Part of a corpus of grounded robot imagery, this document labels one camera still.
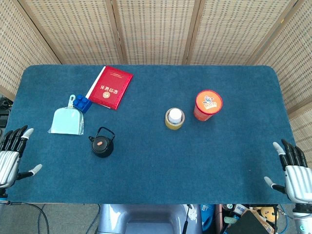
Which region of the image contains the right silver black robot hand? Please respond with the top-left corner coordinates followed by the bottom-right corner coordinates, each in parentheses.
top-left (264, 139), bottom-right (312, 203)

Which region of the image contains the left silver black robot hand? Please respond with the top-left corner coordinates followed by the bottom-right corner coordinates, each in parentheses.
top-left (0, 125), bottom-right (43, 190)

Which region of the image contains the black cast iron teapot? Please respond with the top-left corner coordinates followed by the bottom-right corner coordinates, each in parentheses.
top-left (88, 126), bottom-right (116, 158)

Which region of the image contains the yellow jar white lid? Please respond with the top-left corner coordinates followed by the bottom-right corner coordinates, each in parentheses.
top-left (165, 107), bottom-right (186, 131)

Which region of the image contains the yellow plush toy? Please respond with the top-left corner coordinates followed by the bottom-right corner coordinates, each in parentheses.
top-left (254, 206), bottom-right (279, 223)

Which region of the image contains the black equipment beside table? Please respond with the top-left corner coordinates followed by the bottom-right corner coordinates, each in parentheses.
top-left (0, 97), bottom-right (12, 128)

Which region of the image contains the black flat box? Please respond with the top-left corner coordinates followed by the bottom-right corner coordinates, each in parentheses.
top-left (226, 210), bottom-right (269, 234)

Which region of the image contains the light blue plastic dustpan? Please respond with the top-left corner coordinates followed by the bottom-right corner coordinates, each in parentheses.
top-left (48, 94), bottom-right (85, 136)

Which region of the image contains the blue toy building brick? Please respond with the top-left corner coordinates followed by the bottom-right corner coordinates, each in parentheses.
top-left (73, 94), bottom-right (93, 114)

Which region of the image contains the blue plastic jug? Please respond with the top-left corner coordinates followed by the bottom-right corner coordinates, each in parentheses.
top-left (200, 204), bottom-right (216, 232)

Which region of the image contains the orange cylindrical snack can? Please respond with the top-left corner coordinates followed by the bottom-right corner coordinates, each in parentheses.
top-left (194, 90), bottom-right (223, 122)

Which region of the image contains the red certificate book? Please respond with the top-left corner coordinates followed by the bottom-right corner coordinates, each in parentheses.
top-left (85, 65), bottom-right (134, 111)

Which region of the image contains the white cap bottle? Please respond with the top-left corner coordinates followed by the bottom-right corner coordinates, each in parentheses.
top-left (169, 109), bottom-right (182, 124)

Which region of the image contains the blue felt table mat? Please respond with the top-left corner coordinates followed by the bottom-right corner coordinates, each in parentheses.
top-left (0, 64), bottom-right (301, 205)

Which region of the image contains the grey robot torso base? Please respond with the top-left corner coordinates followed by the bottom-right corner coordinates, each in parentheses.
top-left (97, 204), bottom-right (203, 234)

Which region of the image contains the woven bamboo folding screen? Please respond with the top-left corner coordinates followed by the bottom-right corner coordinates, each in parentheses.
top-left (0, 0), bottom-right (312, 161)

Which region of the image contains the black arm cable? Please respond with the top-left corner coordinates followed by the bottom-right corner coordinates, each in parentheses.
top-left (6, 201), bottom-right (50, 234)

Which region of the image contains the thin blue cable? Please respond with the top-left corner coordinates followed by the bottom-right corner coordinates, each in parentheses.
top-left (89, 204), bottom-right (101, 231)

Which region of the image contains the black strap white connector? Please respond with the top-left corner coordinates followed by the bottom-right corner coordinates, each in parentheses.
top-left (182, 204), bottom-right (197, 234)

